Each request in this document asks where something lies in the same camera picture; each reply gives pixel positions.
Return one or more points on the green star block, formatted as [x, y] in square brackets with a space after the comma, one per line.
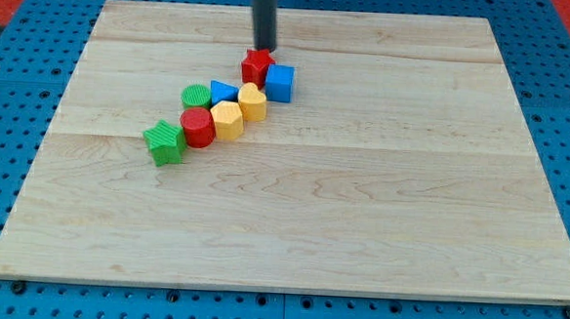
[165, 143]

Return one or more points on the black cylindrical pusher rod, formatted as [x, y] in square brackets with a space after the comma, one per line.
[264, 13]

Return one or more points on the blue cube block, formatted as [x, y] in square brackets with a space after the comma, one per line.
[279, 83]

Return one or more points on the blue triangle block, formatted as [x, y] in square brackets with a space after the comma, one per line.
[221, 91]

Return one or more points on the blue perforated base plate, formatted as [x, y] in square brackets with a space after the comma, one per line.
[41, 44]

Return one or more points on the light wooden board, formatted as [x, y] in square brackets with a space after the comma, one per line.
[403, 167]

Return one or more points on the yellow hexagon block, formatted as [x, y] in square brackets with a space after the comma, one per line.
[228, 120]

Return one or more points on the red cylinder block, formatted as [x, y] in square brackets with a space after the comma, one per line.
[198, 127]

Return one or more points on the green cylinder block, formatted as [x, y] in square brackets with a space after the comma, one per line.
[196, 96]

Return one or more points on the yellow heart block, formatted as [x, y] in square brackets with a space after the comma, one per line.
[252, 102]

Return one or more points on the red star block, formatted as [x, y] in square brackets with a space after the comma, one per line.
[254, 66]

